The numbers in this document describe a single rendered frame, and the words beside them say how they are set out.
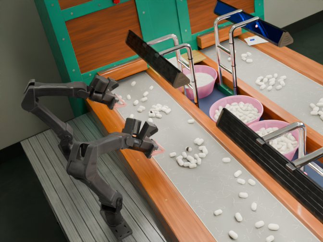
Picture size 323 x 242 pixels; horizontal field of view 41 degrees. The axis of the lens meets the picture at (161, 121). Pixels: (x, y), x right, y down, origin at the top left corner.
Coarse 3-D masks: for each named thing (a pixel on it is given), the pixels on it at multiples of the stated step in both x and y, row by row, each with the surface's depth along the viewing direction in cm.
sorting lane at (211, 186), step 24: (168, 96) 241; (144, 120) 226; (168, 120) 222; (168, 144) 205; (192, 144) 202; (216, 144) 199; (168, 168) 191; (192, 168) 188; (216, 168) 186; (240, 168) 183; (192, 192) 176; (216, 192) 174; (240, 192) 172; (264, 192) 170; (216, 216) 164; (264, 216) 160; (288, 216) 158; (216, 240) 155; (240, 240) 153; (264, 240) 151; (288, 240) 150; (312, 240) 148
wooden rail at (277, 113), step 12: (204, 60) 263; (228, 84) 242; (240, 84) 234; (252, 96) 222; (264, 96) 220; (264, 108) 215; (276, 108) 210; (288, 120) 201; (312, 132) 191; (312, 144) 188
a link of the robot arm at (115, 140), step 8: (112, 136) 167; (120, 136) 168; (128, 136) 172; (80, 144) 154; (88, 144) 154; (96, 144) 155; (104, 144) 160; (112, 144) 164; (120, 144) 168; (72, 152) 154; (88, 152) 151; (96, 152) 153; (104, 152) 160; (72, 160) 153; (88, 160) 150; (96, 160) 153; (88, 168) 150; (96, 168) 154; (88, 176) 151
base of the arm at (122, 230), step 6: (102, 216) 182; (108, 216) 173; (114, 216) 173; (120, 216) 176; (108, 222) 177; (114, 222) 175; (120, 222) 177; (126, 222) 177; (114, 228) 176; (120, 228) 175; (126, 228) 175; (114, 234) 173; (120, 234) 172; (126, 234) 172; (120, 240) 171
